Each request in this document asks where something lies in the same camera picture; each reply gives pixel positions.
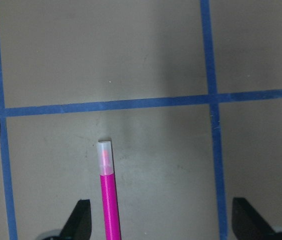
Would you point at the pink highlighter pen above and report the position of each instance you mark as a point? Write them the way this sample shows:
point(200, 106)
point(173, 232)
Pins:
point(108, 191)

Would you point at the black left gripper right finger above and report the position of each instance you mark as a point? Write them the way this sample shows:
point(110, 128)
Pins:
point(247, 223)

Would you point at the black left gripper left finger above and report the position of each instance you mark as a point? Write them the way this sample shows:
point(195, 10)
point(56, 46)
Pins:
point(79, 224)

